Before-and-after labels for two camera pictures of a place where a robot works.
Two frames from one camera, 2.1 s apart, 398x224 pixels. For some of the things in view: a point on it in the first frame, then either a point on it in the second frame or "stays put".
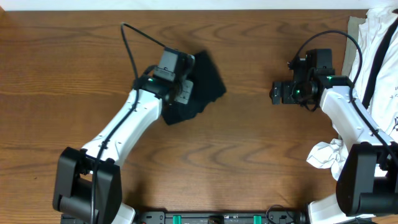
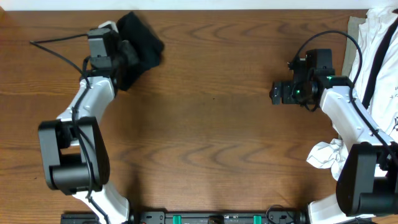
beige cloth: [351, 47] stays put
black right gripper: [275, 93] stays put
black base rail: [221, 218] stays put
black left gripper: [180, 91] -> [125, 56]
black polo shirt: [208, 86] -> [149, 47]
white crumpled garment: [374, 82] stays put
